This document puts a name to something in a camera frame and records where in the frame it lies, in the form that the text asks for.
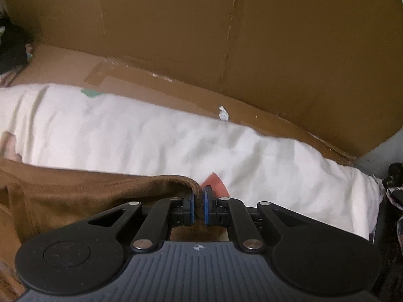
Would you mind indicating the cream cartoon print blanket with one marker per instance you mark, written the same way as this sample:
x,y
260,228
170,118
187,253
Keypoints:
x,y
60,126

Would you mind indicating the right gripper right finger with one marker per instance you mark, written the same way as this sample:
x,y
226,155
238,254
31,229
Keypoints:
x,y
232,214

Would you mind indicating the brown cardboard sheet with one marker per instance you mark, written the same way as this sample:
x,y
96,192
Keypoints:
x,y
332,67

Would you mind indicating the brown t-shirt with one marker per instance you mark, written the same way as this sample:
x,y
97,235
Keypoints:
x,y
36,200

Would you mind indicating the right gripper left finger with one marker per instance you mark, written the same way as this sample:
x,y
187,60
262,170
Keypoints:
x,y
163,216

